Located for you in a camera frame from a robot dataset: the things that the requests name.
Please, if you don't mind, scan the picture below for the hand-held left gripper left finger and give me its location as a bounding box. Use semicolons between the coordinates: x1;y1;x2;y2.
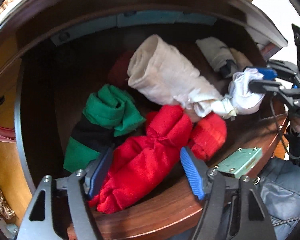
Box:
16;146;114;240

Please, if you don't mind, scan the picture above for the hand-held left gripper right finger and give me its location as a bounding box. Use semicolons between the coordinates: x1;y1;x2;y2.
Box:
180;146;277;240

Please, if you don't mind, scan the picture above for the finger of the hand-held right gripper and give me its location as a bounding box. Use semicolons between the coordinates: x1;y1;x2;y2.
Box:
244;60;299;80
248;79;290;98

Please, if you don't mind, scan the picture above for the white underwear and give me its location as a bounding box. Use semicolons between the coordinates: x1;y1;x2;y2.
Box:
174;71;265;120

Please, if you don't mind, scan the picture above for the beige sock roll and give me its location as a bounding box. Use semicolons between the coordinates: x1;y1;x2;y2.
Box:
230;47;253;70

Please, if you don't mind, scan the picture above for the large bright red sock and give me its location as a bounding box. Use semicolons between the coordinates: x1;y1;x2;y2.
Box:
89;104;193;214

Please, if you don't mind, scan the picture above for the small bright red sock roll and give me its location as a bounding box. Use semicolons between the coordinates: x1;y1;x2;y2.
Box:
187;112;227;162

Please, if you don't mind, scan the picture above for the green and black sock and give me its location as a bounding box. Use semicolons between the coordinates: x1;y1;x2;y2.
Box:
63;84;147;173

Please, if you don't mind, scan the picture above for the dark wooden table with drawer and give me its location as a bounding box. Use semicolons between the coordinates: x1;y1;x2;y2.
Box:
15;5;288;240

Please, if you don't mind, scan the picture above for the person's right hand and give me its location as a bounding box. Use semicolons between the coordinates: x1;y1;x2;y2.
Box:
289;117;300;138

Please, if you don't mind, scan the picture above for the green metal lock plate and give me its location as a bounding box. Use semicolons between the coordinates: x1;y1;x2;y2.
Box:
214;147;263;180

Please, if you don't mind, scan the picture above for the grey sock with blue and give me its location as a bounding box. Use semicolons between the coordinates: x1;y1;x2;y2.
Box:
195;37;240;79

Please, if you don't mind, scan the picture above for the pale blue tissue packet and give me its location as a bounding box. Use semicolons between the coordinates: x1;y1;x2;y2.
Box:
50;16;118;46
116;11;180;28
177;12;218;27

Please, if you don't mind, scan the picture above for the person's grey jacket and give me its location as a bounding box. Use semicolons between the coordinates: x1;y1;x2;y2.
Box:
222;155;300;240

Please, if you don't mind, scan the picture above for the cream white rolled sock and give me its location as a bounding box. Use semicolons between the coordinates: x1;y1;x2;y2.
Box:
127;35;224;105

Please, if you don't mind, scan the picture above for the dark red sock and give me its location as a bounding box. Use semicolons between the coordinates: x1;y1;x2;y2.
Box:
107;51;138;90

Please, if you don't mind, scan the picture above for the pink striped cloth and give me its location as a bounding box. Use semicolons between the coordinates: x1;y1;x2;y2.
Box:
0;124;15;142

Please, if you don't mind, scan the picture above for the thin black cable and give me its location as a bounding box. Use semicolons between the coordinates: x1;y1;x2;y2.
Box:
269;94;290;160

